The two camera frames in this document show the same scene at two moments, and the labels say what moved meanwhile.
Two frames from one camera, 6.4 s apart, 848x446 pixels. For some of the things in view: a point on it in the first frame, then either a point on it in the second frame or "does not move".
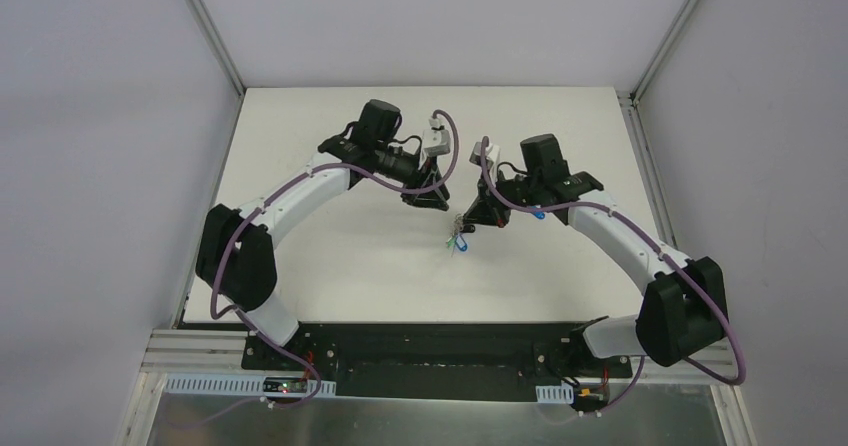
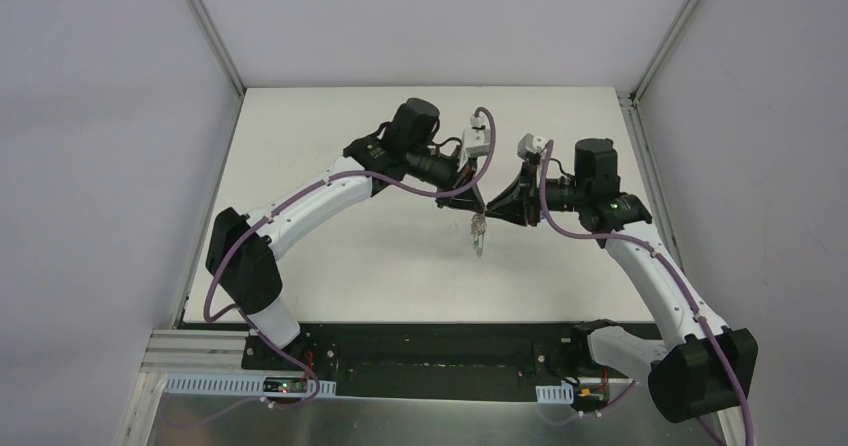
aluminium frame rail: x=202 y=352 does not move
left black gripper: x=423 y=182 → x=461 y=179
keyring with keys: x=457 y=239 → x=478 y=229
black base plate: x=435 y=361 does not move
